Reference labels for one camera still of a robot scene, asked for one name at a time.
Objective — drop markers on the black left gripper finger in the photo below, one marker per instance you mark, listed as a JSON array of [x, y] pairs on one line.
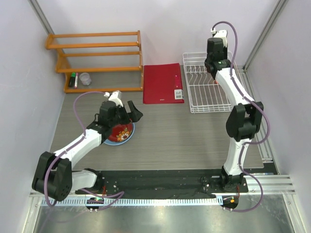
[[132, 107], [135, 115]]

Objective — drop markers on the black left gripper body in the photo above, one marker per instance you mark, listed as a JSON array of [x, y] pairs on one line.
[[121, 116]]

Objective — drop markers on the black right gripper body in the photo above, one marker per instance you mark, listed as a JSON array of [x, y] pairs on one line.
[[224, 51]]

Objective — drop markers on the dark red floral plate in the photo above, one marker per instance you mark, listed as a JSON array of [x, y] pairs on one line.
[[121, 133]]

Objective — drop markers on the light blue plate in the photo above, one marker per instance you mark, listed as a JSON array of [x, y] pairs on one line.
[[108, 142]]

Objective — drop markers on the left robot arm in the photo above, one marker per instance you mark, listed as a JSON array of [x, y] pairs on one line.
[[54, 176]]

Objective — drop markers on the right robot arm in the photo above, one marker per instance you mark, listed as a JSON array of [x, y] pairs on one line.
[[244, 120]]

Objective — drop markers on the orange wooden shelf rack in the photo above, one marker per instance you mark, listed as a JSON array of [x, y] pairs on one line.
[[113, 60]]

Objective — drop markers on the red plastic folder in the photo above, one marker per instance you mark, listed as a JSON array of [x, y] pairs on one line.
[[162, 84]]

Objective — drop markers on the clear plastic cup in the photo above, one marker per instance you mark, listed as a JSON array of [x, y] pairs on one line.
[[85, 78]]

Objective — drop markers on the green marker pen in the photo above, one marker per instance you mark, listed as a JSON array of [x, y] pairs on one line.
[[72, 80]]

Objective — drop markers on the pink marker pen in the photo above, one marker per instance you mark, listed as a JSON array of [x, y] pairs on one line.
[[76, 80]]

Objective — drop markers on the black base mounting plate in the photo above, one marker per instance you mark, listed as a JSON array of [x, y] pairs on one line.
[[165, 184]]

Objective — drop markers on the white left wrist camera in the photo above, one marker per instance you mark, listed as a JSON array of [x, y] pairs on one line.
[[115, 97]]

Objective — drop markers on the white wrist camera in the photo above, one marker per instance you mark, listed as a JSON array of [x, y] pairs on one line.
[[115, 97], [220, 34]]

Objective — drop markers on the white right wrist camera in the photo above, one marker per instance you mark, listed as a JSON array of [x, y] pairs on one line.
[[220, 34]]

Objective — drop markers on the white wire dish rack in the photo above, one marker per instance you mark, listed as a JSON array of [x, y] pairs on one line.
[[204, 95]]

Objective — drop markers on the white slotted cable duct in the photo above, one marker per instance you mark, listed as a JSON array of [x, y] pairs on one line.
[[89, 202]]

